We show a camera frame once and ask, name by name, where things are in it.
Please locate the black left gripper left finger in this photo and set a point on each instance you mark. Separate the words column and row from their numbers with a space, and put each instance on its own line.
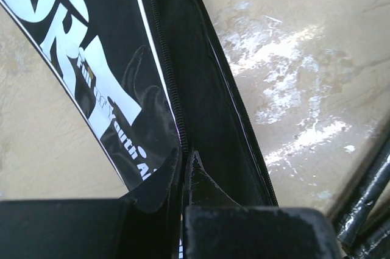
column 144, row 223

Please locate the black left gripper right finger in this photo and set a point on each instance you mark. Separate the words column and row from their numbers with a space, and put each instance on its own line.
column 215, row 226

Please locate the black racket cover bag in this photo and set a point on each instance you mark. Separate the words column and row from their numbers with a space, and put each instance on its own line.
column 148, row 77

